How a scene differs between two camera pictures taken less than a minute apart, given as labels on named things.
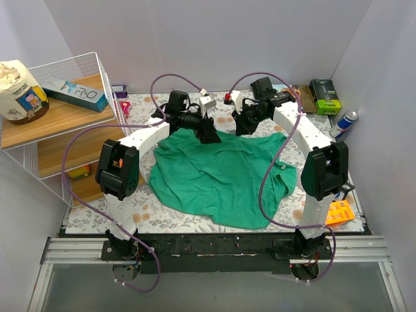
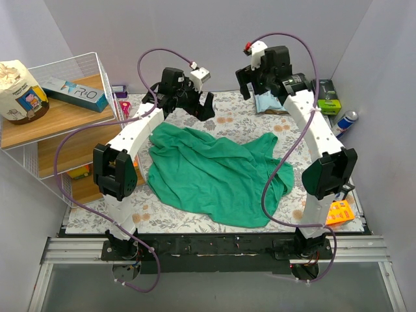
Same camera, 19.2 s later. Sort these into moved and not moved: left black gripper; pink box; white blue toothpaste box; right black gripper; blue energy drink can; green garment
Moved: right black gripper; left black gripper
Not moved: pink box; white blue toothpaste box; green garment; blue energy drink can
